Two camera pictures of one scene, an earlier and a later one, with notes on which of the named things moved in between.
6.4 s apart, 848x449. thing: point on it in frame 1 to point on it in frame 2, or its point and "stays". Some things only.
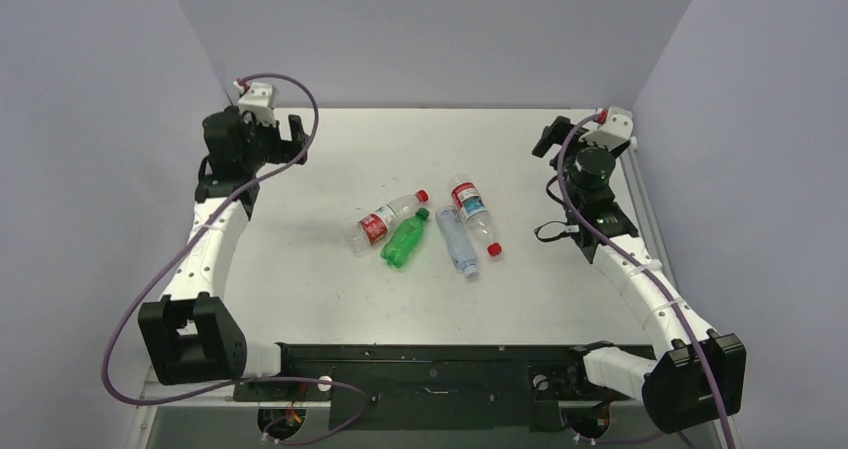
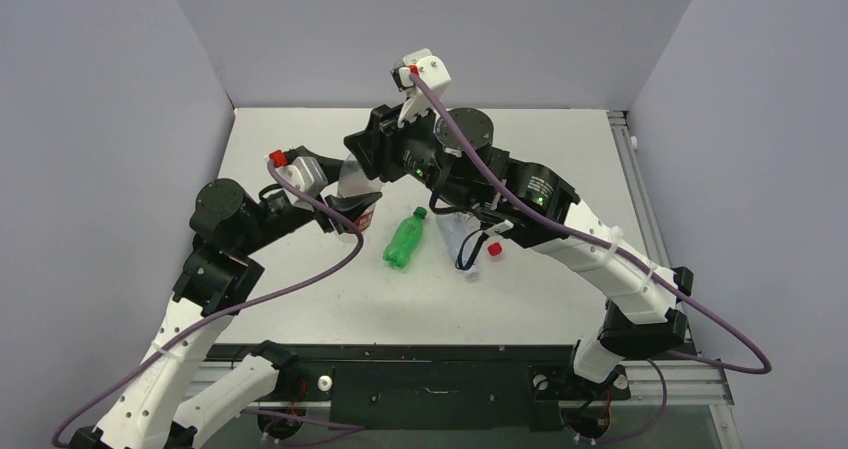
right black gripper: x=556 y=137 to x=378 y=144
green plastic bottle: x=406 y=239 stays
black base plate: x=418 y=387 stays
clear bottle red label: x=375 y=225 to x=353 y=181
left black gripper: x=283 y=154 to x=348 y=206
